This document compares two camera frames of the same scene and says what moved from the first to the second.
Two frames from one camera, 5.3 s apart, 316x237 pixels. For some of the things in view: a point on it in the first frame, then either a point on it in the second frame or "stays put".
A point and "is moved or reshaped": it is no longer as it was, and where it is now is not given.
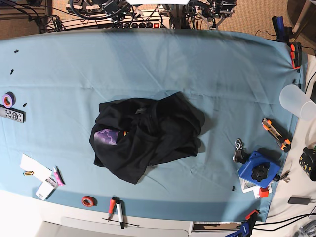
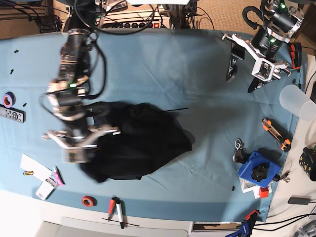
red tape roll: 89,201 stays put
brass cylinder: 28,173 stays put
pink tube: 59,177 stays put
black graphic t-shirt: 128,136 is moved or reshaped
